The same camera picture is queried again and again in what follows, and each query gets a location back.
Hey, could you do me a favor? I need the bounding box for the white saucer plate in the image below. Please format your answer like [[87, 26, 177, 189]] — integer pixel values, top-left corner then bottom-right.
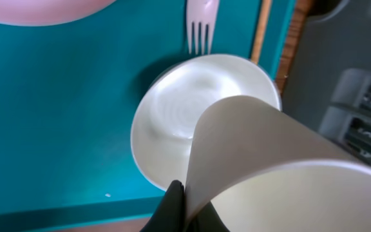
[[130, 54, 282, 191]]

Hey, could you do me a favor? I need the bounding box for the grey plastic dishwasher rack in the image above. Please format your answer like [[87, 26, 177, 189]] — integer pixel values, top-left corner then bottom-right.
[[283, 0, 371, 166]]

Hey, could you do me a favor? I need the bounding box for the white plastic spoon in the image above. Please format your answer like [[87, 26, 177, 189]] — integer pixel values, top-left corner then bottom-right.
[[185, 0, 220, 55]]

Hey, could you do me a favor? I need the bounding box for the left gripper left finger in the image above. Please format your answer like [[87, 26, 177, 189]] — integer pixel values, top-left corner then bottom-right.
[[140, 180, 185, 232]]

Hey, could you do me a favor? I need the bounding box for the teal plastic serving tray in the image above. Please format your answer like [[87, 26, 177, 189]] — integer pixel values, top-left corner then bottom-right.
[[0, 0, 298, 232]]

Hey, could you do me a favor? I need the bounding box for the large white plate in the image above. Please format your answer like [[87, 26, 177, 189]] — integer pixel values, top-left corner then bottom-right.
[[0, 0, 115, 26]]

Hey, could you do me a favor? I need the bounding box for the wooden chopstick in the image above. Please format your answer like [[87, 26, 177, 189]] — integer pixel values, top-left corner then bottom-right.
[[251, 0, 272, 64]]

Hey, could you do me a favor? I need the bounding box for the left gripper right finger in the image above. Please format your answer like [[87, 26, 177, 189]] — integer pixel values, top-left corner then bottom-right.
[[187, 202, 229, 232]]

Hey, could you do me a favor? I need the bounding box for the small white cup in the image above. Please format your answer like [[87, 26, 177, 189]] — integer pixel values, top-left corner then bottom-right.
[[185, 95, 371, 231]]

